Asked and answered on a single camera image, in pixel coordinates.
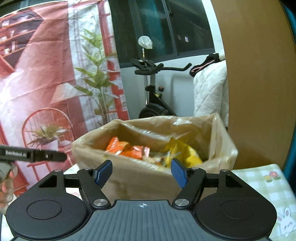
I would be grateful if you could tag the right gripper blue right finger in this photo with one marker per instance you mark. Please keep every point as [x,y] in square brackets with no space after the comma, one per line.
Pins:
[191,184]

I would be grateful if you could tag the red printed backdrop cloth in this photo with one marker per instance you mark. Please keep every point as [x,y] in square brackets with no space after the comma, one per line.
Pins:
[60,75]

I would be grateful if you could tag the cardboard box with plastic liner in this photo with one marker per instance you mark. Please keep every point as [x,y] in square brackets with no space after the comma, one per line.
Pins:
[206,134]

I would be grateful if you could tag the orange red snack bag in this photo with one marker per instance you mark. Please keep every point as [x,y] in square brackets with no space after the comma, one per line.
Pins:
[117,147]

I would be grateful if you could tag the person left hand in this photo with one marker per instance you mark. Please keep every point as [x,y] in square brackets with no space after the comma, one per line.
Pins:
[8,173]

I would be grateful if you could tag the white quilted blanket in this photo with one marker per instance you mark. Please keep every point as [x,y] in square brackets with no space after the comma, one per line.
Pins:
[211,94]

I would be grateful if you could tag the dark window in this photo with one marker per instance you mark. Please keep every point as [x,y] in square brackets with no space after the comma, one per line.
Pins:
[160,30]

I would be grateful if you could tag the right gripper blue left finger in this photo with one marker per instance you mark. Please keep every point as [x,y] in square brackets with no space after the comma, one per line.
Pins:
[91,183]

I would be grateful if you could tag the wooden door panel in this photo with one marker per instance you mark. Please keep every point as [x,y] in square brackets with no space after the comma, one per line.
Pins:
[260,56]

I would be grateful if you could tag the yellow chip bag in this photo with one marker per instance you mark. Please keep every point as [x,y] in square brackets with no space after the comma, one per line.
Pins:
[176,149]

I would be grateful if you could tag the black garment with pink trim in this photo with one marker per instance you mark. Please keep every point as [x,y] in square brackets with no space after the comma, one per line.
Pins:
[210,59]

